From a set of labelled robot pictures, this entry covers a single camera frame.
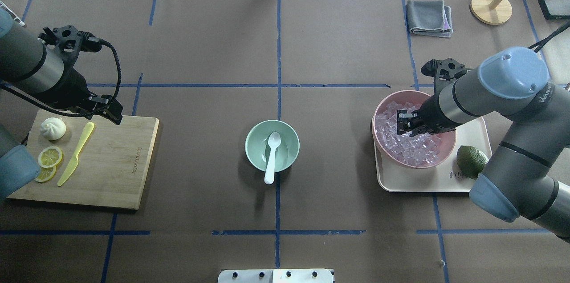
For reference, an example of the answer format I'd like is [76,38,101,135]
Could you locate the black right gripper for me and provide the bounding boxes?
[397,96,452,137]

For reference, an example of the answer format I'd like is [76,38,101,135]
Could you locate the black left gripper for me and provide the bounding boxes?
[53,67,123,125]

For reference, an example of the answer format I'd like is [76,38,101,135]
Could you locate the white plastic spoon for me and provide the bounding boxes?
[264,131,281,184]

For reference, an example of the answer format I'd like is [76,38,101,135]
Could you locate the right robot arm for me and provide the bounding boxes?
[397,46,570,242]

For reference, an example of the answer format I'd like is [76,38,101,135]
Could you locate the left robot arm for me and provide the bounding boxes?
[0,9,123,125]

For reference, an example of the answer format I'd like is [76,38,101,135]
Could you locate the clear ice cubes pile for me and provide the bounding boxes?
[374,102,442,167]

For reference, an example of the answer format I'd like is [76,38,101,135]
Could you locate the pink bowl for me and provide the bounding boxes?
[372,90,456,168]

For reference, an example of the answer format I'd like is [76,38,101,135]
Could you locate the mint green bowl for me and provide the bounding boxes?
[245,120,301,172]

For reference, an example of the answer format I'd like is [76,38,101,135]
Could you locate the white steamed bun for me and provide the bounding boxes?
[40,117,67,141]

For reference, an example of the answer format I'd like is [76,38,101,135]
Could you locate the bamboo cutting board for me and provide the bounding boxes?
[9,110,159,210]

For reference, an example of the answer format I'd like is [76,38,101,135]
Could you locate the beige plastic tray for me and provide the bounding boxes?
[375,117,492,192]

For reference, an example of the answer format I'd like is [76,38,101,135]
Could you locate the yellow plastic knife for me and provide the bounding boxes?
[57,121,95,186]

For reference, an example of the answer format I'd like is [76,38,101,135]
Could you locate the upper lemon slice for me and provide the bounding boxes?
[37,146,63,168]

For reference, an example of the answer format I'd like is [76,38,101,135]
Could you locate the lemon slice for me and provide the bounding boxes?
[37,146,63,168]
[34,166,57,183]

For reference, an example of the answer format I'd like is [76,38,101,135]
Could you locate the green lime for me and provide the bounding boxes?
[456,145,489,180]

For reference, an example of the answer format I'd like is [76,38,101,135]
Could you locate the lower lemon slice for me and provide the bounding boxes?
[34,166,57,183]

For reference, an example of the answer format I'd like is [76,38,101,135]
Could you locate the grey folded cloth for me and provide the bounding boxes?
[406,0,453,38]

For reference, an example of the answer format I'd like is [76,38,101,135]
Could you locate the wooden paper towel stand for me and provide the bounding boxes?
[470,0,513,25]

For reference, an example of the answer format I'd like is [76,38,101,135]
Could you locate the white wire cup rack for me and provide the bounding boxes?
[0,1,26,27]

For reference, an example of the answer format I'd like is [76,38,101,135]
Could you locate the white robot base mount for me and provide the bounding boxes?
[217,268,335,283]

